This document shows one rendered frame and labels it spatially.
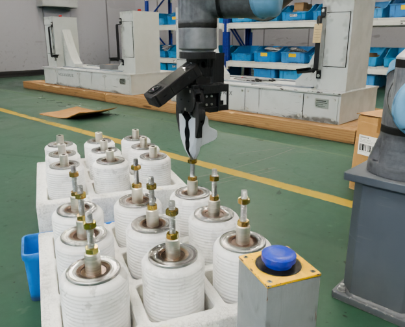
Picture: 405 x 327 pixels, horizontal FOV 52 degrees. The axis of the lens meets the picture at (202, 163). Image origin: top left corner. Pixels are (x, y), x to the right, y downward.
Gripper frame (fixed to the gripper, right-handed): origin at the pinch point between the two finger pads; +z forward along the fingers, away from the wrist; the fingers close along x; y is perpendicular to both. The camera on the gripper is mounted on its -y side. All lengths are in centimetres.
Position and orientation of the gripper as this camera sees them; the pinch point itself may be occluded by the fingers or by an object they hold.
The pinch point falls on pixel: (189, 152)
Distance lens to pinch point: 84.9
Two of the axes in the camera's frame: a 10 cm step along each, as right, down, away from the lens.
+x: -5.3, -2.4, 8.1
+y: 8.5, -1.5, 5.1
